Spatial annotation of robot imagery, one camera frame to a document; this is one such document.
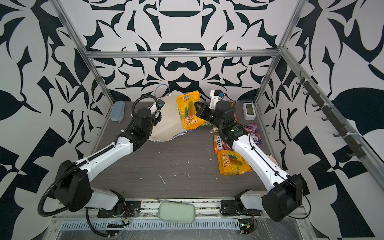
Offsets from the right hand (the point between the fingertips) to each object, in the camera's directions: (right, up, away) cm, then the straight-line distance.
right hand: (193, 102), depth 71 cm
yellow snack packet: (-3, -4, +4) cm, 6 cm away
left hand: (-24, 0, +9) cm, 25 cm away
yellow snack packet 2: (+21, -32, +13) cm, 41 cm away
